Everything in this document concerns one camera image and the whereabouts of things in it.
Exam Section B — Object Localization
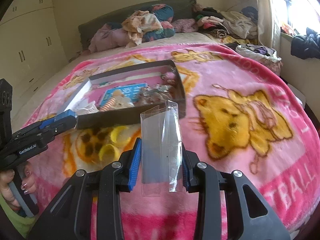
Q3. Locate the person's left hand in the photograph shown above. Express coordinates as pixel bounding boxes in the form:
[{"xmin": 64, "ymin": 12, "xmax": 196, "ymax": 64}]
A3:
[{"xmin": 1, "ymin": 161, "xmax": 37, "ymax": 212}]

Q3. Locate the pink fluffy pompom keychain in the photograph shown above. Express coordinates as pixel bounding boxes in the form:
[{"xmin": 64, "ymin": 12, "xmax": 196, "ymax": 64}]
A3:
[{"xmin": 161, "ymin": 68, "xmax": 177, "ymax": 86}]

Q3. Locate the cream window curtain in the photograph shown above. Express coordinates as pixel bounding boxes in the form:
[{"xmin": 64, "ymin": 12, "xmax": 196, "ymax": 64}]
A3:
[{"xmin": 257, "ymin": 0, "xmax": 281, "ymax": 50}]

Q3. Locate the cream built-in wardrobe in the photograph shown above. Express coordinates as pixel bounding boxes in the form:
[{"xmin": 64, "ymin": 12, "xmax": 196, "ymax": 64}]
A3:
[{"xmin": 1, "ymin": 0, "xmax": 67, "ymax": 114}]

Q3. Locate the sheer bow hair clip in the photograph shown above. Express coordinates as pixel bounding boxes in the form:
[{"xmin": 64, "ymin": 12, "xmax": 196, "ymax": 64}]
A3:
[{"xmin": 136, "ymin": 84, "xmax": 175, "ymax": 106}]

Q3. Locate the blue Chinese book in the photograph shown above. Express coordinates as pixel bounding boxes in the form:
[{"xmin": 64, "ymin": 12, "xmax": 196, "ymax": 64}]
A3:
[{"xmin": 99, "ymin": 83, "xmax": 148, "ymax": 106}]

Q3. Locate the dark jacket on windowsill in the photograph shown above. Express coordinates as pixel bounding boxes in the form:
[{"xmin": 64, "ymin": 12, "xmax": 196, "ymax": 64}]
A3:
[{"xmin": 291, "ymin": 28, "xmax": 320, "ymax": 60}]

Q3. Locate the white box beside bed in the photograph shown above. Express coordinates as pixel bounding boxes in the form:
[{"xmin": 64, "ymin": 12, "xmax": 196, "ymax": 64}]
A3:
[{"xmin": 287, "ymin": 83, "xmax": 306, "ymax": 108}]

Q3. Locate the pile of quilts and pillows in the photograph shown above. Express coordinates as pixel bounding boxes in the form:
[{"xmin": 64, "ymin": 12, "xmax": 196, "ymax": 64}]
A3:
[{"xmin": 86, "ymin": 4, "xmax": 198, "ymax": 53}]

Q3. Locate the shallow cardboard tray box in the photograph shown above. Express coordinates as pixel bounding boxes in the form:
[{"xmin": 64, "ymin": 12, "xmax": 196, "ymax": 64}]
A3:
[{"xmin": 58, "ymin": 60, "xmax": 186, "ymax": 129}]

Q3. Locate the dark green headboard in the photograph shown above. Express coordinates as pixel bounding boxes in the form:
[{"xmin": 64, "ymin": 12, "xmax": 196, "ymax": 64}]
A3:
[{"xmin": 77, "ymin": 0, "xmax": 197, "ymax": 52}]

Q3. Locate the white plastic claw clip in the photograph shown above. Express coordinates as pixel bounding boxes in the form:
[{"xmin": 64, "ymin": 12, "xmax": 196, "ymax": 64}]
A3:
[{"xmin": 73, "ymin": 100, "xmax": 99, "ymax": 115}]

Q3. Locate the floral laundry basket with clothes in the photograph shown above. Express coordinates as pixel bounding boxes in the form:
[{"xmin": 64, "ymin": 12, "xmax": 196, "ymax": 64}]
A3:
[{"xmin": 235, "ymin": 44, "xmax": 283, "ymax": 76}]

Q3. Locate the pink teddy bear blanket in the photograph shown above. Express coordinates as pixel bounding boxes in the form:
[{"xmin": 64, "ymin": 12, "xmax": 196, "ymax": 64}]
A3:
[{"xmin": 26, "ymin": 43, "xmax": 319, "ymax": 239}]

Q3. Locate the pile of folded clothes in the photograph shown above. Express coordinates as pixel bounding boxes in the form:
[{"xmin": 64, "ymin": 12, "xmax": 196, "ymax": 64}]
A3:
[{"xmin": 194, "ymin": 5, "xmax": 258, "ymax": 44}]

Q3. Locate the green sleeve forearm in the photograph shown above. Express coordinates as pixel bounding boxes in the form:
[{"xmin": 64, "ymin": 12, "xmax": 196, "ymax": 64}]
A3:
[{"xmin": 1, "ymin": 196, "xmax": 36, "ymax": 238}]

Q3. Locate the clear plastic zip bag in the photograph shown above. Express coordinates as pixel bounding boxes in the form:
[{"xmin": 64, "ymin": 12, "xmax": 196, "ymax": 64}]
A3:
[{"xmin": 140, "ymin": 100, "xmax": 182, "ymax": 197}]

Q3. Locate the orange striped doll ornament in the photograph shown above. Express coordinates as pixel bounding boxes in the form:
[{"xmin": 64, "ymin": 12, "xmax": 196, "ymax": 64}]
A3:
[{"xmin": 99, "ymin": 89, "xmax": 134, "ymax": 112}]

